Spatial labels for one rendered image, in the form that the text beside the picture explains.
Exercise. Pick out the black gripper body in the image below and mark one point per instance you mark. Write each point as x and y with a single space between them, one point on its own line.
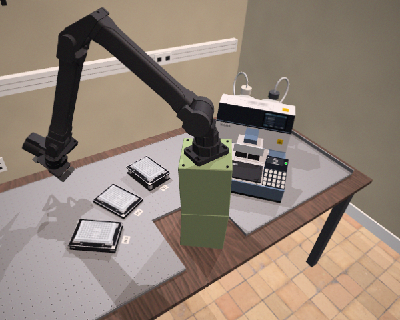
60 172

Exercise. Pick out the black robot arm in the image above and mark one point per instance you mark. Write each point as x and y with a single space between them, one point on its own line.
197 116

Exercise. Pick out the white microplate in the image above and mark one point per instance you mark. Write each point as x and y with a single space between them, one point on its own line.
117 198
104 234
148 168

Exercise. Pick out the dark grey bottle cap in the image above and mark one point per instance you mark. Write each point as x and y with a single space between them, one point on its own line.
273 97

